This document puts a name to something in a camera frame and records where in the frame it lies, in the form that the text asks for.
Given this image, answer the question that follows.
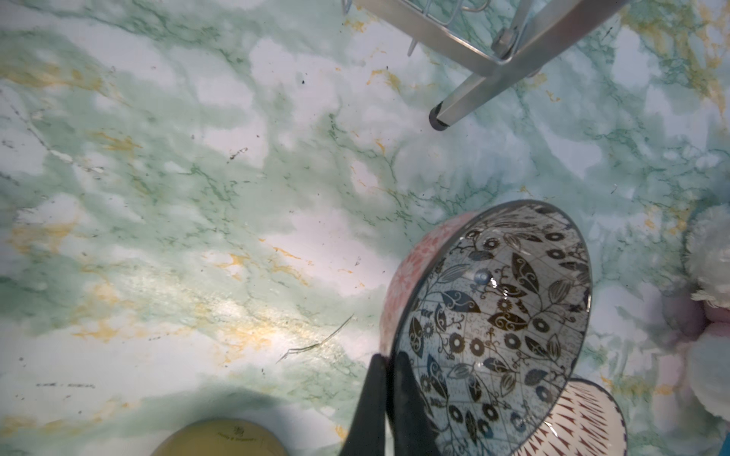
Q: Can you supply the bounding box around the red gold round tin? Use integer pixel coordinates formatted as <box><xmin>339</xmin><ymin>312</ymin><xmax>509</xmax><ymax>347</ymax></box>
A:
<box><xmin>152</xmin><ymin>419</ymin><xmax>288</xmax><ymax>456</ymax></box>

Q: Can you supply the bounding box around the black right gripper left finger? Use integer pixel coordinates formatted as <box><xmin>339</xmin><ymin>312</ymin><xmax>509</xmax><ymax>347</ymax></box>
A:
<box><xmin>340</xmin><ymin>355</ymin><xmax>388</xmax><ymax>456</ymax></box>

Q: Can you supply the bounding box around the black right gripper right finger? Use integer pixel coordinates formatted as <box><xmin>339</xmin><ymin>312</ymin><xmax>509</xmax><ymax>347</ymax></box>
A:
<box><xmin>389</xmin><ymin>351</ymin><xmax>440</xmax><ymax>456</ymax></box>

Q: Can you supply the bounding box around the black leaf patterned bowl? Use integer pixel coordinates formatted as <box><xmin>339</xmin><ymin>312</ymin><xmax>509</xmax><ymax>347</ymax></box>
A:
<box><xmin>379</xmin><ymin>199</ymin><xmax>592</xmax><ymax>455</ymax></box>

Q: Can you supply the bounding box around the red striped white bowl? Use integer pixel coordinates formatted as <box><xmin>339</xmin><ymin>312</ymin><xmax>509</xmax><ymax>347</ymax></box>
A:
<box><xmin>515</xmin><ymin>379</ymin><xmax>627</xmax><ymax>456</ymax></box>

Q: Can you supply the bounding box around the white teddy bear pink shirt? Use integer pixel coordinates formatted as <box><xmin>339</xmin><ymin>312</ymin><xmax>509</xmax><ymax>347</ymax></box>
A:
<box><xmin>663</xmin><ymin>203</ymin><xmax>729</xmax><ymax>421</ymax></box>

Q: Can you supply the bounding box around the stainless steel dish rack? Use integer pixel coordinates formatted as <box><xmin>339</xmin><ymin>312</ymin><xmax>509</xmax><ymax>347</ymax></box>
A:
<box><xmin>340</xmin><ymin>0</ymin><xmax>631</xmax><ymax>132</ymax></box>

